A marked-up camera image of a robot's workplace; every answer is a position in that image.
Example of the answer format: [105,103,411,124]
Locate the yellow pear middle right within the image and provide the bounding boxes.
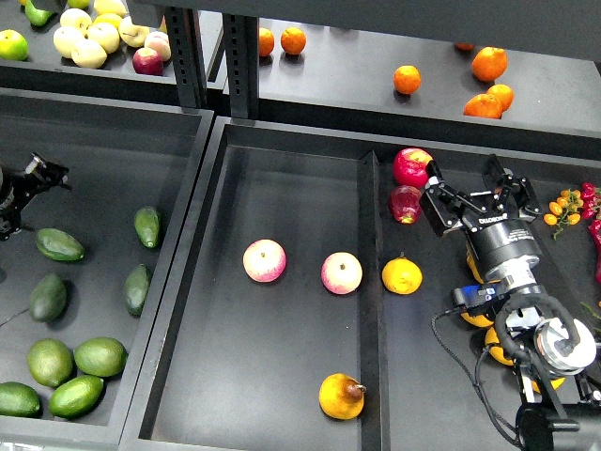
[461,313,494,328]

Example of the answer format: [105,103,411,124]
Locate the pink apple right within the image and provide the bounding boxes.
[321,252,362,295]

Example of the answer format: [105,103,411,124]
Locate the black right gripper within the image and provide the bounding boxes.
[420,154,542,282]

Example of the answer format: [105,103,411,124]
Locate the black bin divider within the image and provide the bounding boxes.
[358,151,390,450]

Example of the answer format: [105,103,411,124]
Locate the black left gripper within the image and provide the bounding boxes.
[0,152,71,241]

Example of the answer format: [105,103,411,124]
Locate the orange cherry tomato bunch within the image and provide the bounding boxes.
[543,189,583,240]

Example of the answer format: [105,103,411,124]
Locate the yellow pear with stem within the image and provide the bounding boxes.
[466,244,485,285]

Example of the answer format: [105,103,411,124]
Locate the avocado by bin wall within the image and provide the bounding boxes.
[123,264,151,317]

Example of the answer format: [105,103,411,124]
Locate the dark green avocado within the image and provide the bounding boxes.
[29,273,68,322]

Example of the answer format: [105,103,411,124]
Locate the pale peach fruit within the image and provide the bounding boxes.
[144,31,172,62]

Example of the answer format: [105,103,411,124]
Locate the large orange top right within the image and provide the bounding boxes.
[471,46,508,82]

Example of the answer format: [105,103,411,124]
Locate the yellow pear lower right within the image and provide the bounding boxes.
[530,375,567,394]

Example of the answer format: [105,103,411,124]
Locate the yellow pear by divider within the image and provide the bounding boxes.
[381,254,423,295]

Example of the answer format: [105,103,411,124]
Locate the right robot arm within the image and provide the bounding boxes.
[420,155,600,450]

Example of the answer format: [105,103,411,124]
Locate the pink apple left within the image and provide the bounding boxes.
[242,239,286,283]

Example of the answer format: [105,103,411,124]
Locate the red apple on shelf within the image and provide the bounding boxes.
[132,47,163,76]

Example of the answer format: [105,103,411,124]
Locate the avocado upper right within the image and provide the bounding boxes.
[133,206,161,249]

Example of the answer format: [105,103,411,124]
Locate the yellow pear under arm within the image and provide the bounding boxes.
[485,327,514,366]

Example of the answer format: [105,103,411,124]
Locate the dark red apple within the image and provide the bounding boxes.
[388,185,422,225]

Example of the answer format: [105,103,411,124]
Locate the orange right small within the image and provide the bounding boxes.
[486,84,515,112]

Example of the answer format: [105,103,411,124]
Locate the red chili peppers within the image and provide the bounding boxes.
[580,182,601,283]

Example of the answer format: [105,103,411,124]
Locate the green mango bottom middle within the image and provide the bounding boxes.
[49,375,104,419]

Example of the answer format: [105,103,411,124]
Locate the orange centre shelf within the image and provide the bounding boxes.
[393,65,422,95]

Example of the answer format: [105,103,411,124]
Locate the green mango bottom left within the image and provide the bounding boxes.
[0,381,41,417]

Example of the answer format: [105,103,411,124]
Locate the bright red apple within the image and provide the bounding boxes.
[393,148,432,189]

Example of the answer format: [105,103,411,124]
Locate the orange front right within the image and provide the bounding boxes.
[463,93,503,119]

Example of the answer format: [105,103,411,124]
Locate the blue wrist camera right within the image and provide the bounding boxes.
[453,283,500,311]

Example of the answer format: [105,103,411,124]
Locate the pink apple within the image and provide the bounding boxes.
[242,239,286,283]
[321,252,362,295]

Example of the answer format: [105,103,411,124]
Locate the yellow pear brown end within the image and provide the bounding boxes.
[318,373,366,420]

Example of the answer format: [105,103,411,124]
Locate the avocado far left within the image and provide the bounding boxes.
[36,228,85,262]

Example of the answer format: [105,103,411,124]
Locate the green apple on shelf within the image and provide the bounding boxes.
[0,29,29,61]

